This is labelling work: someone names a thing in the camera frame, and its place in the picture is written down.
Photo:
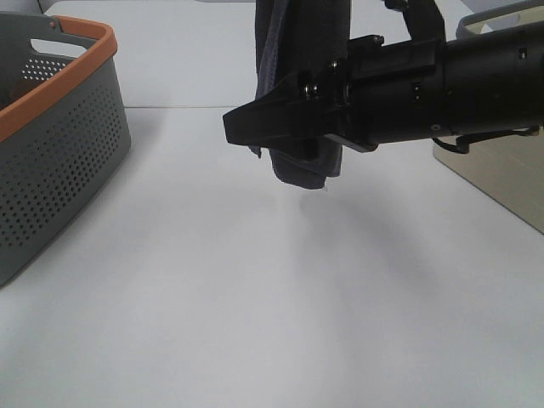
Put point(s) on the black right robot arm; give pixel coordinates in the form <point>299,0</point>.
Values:
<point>428,87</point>

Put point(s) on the beige basket with grey rim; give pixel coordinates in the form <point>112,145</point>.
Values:
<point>501,91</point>

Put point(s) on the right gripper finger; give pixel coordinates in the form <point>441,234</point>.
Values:
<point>315,150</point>
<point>287,117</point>

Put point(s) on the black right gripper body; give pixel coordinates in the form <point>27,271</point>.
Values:
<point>388,93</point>

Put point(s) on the dark grey towel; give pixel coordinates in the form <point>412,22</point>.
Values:
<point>300,36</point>

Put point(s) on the grey basket with orange rim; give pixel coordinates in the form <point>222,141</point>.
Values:
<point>64,130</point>

